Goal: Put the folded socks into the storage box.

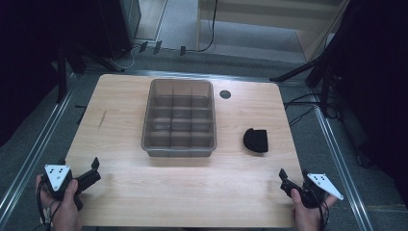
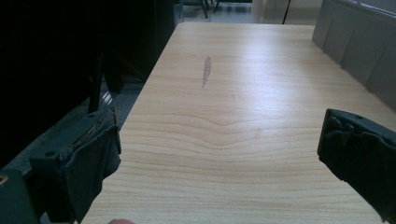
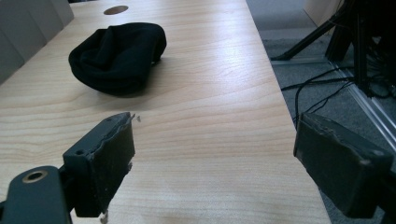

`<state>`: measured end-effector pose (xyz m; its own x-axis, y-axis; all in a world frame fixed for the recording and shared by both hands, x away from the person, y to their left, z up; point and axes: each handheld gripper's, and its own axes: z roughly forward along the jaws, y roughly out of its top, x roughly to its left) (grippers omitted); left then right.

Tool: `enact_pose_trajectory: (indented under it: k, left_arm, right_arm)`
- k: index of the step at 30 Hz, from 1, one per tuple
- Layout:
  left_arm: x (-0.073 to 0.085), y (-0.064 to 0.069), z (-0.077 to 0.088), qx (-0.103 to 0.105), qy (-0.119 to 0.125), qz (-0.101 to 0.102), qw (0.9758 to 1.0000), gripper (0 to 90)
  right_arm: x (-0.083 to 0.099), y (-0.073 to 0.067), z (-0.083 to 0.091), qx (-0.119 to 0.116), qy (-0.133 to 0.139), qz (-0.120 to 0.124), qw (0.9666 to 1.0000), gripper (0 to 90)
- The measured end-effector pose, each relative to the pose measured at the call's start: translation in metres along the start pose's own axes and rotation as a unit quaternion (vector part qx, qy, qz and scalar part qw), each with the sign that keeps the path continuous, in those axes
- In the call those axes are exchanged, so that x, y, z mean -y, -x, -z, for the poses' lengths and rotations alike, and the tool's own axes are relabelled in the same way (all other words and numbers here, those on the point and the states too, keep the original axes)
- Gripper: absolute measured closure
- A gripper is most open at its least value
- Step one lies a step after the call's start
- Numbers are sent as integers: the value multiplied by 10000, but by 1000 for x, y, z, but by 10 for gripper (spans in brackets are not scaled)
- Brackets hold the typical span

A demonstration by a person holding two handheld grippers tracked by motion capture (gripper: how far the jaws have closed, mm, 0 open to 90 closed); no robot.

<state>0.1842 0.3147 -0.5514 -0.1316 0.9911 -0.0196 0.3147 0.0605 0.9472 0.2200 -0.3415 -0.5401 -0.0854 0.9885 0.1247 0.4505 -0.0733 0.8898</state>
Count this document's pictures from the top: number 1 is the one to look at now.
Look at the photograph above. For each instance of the black tripod stand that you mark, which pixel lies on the black tripod stand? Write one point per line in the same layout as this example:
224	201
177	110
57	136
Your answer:
298	71

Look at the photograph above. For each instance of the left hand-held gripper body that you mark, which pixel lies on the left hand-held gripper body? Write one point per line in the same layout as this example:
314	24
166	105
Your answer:
57	175

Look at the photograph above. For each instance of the black round table grommet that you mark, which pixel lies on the black round table grommet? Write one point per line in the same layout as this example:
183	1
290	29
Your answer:
225	94

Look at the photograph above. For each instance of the person's right hand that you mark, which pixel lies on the person's right hand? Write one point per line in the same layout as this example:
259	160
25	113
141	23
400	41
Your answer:
306	218

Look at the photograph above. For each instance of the black metal stand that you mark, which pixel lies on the black metal stand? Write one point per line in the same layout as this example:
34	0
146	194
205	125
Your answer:
61	73

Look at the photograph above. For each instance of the person's left hand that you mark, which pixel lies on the person's left hand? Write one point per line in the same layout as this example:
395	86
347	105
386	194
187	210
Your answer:
64	214

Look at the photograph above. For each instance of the black cloth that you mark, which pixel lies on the black cloth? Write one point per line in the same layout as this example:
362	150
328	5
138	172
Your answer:
255	140

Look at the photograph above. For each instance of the metal floor rail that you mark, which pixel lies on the metal floor rail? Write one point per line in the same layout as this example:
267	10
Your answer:
32	154
340	166

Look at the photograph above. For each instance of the dark cabinet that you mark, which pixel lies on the dark cabinet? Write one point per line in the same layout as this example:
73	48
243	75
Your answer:
120	25

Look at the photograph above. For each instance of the light wooden platform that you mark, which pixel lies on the light wooden platform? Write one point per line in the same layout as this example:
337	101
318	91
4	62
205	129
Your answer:
256	16

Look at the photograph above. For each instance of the grey divided plastic box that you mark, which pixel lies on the grey divided plastic box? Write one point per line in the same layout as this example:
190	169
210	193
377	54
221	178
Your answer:
179	117

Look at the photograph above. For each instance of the small black floor bracket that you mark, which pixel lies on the small black floor bracket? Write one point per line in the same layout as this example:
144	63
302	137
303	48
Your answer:
143	46
183	50

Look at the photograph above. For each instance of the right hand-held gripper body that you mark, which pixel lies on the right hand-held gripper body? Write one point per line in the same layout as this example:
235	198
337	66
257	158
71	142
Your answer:
323	184

